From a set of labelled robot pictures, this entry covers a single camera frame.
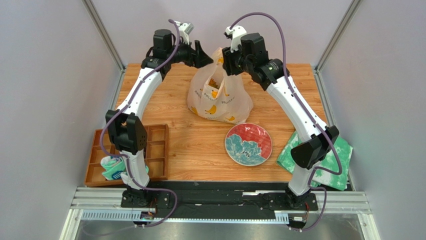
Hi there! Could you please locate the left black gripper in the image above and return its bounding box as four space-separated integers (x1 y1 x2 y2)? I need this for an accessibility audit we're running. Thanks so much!
165 37 213 69

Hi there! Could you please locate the banana print plastic bag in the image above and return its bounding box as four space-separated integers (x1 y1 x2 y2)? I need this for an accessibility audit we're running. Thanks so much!
187 47 254 125

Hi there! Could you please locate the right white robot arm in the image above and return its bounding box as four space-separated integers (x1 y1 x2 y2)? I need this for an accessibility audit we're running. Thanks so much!
222 30 339 196

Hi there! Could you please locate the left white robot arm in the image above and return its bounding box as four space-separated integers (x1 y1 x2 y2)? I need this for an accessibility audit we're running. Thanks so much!
104 22 213 191

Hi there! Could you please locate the red and teal floral plate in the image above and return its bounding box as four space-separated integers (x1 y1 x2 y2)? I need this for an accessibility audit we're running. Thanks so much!
224 123 273 167

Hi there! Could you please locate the wooden compartment tray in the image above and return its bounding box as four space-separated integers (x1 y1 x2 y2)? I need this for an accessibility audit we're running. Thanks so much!
84 124 169 187

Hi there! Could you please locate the green white tie-dye cloth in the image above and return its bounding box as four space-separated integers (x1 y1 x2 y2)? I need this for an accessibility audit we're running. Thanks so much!
276 131 353 191

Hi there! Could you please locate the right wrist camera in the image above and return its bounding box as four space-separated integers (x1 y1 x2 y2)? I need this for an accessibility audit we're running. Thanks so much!
224 25 247 53

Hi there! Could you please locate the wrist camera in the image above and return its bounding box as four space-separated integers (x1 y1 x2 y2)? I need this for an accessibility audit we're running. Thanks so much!
175 21 194 45
224 25 247 53

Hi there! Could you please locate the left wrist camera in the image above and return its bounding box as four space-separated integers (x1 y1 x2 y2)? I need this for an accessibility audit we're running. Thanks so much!
175 21 194 45

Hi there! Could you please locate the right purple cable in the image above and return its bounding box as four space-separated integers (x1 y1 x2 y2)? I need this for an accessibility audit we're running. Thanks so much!
229 11 344 233

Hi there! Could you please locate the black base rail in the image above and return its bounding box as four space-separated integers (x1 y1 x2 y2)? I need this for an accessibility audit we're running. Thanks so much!
121 181 319 220

